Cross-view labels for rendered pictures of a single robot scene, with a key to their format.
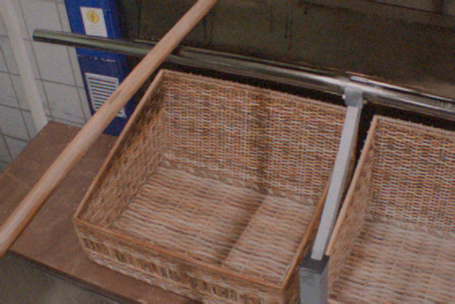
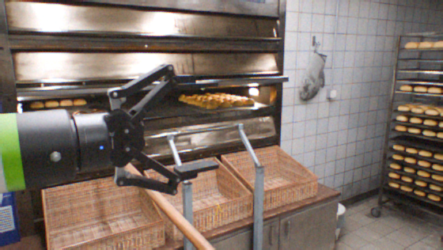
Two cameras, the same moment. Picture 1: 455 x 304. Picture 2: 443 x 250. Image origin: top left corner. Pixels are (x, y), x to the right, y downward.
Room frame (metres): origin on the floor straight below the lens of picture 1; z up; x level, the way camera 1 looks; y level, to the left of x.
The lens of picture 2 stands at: (-0.11, 1.16, 1.60)
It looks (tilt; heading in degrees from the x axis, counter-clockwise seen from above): 12 degrees down; 298
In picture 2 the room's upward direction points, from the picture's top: straight up
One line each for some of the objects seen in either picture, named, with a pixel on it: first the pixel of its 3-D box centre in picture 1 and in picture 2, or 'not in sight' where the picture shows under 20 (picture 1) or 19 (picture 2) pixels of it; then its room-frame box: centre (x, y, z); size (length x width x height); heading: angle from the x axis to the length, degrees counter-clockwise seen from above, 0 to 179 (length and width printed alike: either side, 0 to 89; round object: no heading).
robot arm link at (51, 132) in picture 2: not in sight; (49, 146); (0.26, 0.92, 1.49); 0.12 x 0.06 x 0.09; 150
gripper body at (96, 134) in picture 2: not in sight; (110, 138); (0.22, 0.86, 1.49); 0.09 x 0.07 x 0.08; 60
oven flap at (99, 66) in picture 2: not in sight; (173, 64); (1.16, -0.59, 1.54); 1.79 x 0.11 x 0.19; 59
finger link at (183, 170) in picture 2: not in sight; (196, 167); (0.16, 0.74, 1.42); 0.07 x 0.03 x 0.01; 60
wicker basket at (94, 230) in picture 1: (217, 188); (102, 217); (1.23, 0.03, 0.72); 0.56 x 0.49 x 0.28; 58
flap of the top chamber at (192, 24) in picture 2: not in sight; (172, 23); (1.16, -0.59, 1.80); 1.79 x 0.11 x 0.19; 59
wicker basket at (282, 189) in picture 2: not in sight; (268, 175); (0.62, -0.99, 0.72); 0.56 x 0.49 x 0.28; 58
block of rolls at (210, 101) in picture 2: not in sight; (215, 100); (1.24, -1.32, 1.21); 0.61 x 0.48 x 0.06; 149
